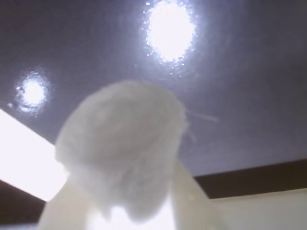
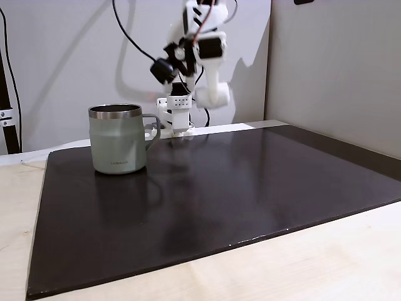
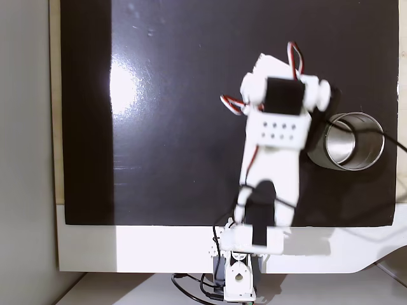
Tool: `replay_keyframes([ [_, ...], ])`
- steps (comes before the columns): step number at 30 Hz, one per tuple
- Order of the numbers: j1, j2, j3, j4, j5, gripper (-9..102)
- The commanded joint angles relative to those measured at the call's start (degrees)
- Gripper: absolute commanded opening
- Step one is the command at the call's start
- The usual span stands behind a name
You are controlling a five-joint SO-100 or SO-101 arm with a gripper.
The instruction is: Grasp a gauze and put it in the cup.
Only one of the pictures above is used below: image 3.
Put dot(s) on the black glossy mat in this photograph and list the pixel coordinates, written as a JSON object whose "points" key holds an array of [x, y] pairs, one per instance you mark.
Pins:
{"points": [[190, 159]]}

